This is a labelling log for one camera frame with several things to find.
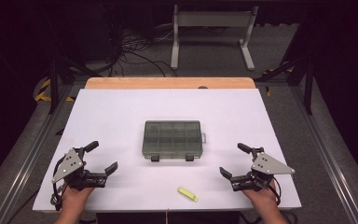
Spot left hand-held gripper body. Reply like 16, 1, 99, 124
50, 147, 108, 191

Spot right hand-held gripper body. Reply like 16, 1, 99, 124
231, 147, 296, 192

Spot small yellow plastic piece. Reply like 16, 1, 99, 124
176, 186, 200, 203

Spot clear grey compartment box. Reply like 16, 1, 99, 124
141, 119, 207, 163

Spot person's left hand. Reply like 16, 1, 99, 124
60, 186, 95, 210

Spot person's right hand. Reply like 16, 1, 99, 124
241, 182, 281, 210

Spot black metal stand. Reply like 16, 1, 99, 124
255, 55, 315, 116
47, 55, 104, 115

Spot person's dark clothing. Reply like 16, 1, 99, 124
95, 211, 241, 224

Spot white table cover board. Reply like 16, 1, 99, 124
32, 88, 303, 213

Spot wooden table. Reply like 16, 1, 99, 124
84, 77, 257, 91

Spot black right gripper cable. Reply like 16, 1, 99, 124
268, 175, 282, 207

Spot aluminium rail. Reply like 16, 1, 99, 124
0, 85, 73, 224
291, 83, 358, 224

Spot black floor cable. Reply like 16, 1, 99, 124
8, 189, 41, 224

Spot tangle of black cables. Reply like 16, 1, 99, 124
103, 18, 179, 78

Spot white metal stand frame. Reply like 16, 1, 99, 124
170, 4, 259, 72

